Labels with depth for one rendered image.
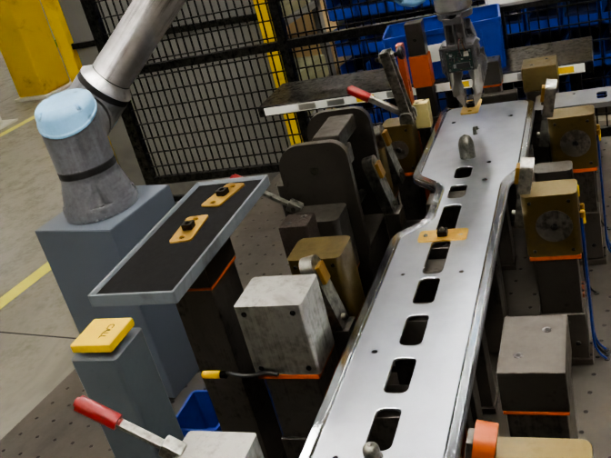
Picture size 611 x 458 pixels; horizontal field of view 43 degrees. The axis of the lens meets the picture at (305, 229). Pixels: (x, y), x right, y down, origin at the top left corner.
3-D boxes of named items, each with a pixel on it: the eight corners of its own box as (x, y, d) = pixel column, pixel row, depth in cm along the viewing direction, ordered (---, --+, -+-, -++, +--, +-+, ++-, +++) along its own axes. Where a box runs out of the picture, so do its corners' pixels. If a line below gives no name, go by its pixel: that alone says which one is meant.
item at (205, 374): (278, 380, 108) (275, 373, 107) (202, 380, 113) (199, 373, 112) (281, 374, 109) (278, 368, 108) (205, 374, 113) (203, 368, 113)
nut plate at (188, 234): (191, 241, 116) (188, 233, 116) (168, 243, 117) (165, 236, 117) (209, 215, 123) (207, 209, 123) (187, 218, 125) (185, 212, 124)
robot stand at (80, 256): (103, 390, 171) (34, 231, 154) (155, 336, 186) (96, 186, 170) (175, 399, 161) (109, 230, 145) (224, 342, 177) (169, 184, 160)
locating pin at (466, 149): (475, 165, 160) (471, 136, 157) (460, 167, 161) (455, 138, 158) (477, 159, 162) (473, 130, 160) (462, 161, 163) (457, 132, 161)
